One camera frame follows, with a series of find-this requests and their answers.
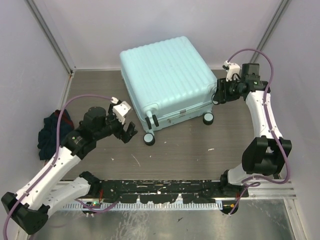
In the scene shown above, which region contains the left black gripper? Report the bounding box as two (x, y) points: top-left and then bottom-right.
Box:
(94, 103), (137, 143)

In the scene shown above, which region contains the mint green suitcase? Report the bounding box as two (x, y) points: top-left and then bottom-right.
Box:
(119, 36), (218, 146)

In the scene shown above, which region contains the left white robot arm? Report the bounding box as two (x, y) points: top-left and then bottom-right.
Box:
(1, 101), (137, 235)

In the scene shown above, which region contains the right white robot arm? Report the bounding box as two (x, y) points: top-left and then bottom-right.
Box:
(212, 60), (292, 197)

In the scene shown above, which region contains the navy garment with red trim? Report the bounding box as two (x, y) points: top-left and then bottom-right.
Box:
(37, 109), (75, 161)

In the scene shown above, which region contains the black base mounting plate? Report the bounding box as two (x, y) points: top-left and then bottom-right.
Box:
(82, 179), (249, 204)

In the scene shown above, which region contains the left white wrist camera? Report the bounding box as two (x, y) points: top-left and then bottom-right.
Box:
(111, 97), (133, 125)

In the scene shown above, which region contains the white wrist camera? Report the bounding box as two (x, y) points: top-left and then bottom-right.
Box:
(222, 60), (241, 82)
(111, 97), (133, 125)

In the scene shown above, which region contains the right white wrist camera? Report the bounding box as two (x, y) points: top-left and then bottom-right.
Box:
(222, 60), (241, 82)

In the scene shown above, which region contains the aluminium frame rail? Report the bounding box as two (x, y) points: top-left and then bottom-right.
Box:
(40, 180), (297, 204)

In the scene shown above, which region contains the white slotted cable duct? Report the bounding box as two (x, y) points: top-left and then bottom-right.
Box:
(62, 201), (223, 211)

